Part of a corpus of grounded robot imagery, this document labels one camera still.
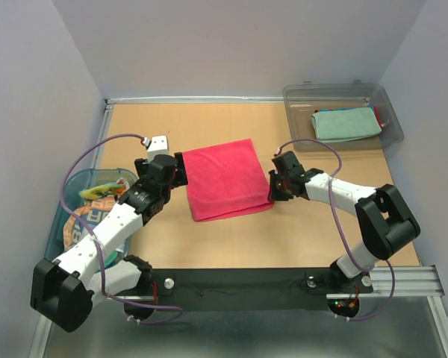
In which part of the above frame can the aluminium front rail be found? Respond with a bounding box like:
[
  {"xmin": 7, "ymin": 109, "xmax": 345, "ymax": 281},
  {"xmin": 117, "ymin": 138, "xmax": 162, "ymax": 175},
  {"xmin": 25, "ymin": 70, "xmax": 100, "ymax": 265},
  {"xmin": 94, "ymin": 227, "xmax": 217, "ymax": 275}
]
[{"xmin": 86, "ymin": 263, "xmax": 444, "ymax": 300}]

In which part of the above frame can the teal plastic laundry bin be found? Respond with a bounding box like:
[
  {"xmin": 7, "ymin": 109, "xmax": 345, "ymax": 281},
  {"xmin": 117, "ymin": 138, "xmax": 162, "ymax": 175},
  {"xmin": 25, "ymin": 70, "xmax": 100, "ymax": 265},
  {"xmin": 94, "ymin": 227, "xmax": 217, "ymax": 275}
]
[{"xmin": 44, "ymin": 169, "xmax": 137, "ymax": 261}]

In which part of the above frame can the red blue cat towel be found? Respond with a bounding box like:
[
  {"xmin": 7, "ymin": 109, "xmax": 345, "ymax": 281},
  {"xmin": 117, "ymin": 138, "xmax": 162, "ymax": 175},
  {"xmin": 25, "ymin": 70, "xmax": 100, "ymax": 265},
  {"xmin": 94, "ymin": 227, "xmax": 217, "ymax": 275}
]
[{"xmin": 314, "ymin": 105, "xmax": 388, "ymax": 129}]

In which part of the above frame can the yellow patterned towel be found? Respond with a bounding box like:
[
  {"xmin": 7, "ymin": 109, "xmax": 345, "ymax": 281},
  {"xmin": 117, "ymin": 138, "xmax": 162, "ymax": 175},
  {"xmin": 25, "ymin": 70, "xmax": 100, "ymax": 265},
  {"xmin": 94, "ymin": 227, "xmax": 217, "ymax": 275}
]
[{"xmin": 78, "ymin": 178, "xmax": 129, "ymax": 202}]

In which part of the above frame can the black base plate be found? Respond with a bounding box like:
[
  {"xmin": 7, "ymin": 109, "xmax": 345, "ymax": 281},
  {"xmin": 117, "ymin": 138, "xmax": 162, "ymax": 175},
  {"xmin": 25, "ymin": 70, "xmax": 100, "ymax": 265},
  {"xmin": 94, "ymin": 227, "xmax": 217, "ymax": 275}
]
[{"xmin": 106, "ymin": 254, "xmax": 374, "ymax": 324}]

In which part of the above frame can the pink towel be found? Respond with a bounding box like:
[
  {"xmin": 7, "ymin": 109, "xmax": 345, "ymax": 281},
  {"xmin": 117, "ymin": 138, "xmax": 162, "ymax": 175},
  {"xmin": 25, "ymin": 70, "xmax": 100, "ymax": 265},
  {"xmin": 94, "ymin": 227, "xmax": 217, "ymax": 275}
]
[{"xmin": 183, "ymin": 139, "xmax": 273, "ymax": 222}]

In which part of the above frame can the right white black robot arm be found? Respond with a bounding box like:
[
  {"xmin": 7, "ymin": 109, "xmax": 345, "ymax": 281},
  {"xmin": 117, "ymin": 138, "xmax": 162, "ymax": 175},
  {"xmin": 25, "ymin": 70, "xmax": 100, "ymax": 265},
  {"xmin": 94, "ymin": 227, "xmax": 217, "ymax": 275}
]
[{"xmin": 269, "ymin": 151, "xmax": 421, "ymax": 295}]

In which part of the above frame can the mint green towel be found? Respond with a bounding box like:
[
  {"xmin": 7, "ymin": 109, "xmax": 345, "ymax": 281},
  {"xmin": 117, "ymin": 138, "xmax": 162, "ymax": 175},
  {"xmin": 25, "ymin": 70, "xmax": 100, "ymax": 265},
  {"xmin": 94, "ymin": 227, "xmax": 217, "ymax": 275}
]
[{"xmin": 311, "ymin": 107, "xmax": 382, "ymax": 142}]

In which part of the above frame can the clear grey plastic bin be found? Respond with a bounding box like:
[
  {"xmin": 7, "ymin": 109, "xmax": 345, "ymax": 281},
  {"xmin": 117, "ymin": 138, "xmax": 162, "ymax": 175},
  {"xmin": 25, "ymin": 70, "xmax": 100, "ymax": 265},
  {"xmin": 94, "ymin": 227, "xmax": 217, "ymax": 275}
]
[{"xmin": 283, "ymin": 82, "xmax": 404, "ymax": 151}]

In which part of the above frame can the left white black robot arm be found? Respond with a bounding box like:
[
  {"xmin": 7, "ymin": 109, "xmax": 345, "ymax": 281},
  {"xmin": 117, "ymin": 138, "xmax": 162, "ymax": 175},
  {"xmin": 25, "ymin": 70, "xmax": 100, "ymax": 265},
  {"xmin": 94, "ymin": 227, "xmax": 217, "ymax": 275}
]
[{"xmin": 30, "ymin": 152, "xmax": 188, "ymax": 332}]

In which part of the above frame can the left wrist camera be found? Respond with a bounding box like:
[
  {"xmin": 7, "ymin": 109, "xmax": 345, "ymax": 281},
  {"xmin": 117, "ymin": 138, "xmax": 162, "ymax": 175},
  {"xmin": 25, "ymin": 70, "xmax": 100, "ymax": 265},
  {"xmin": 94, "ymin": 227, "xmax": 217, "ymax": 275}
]
[{"xmin": 141, "ymin": 135, "xmax": 170, "ymax": 162}]

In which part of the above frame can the patterned light blue towel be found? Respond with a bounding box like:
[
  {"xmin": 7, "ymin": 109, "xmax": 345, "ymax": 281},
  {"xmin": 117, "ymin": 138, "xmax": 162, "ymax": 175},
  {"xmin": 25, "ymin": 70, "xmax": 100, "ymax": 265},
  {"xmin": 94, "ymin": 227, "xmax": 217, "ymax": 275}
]
[{"xmin": 63, "ymin": 196, "xmax": 116, "ymax": 251}]

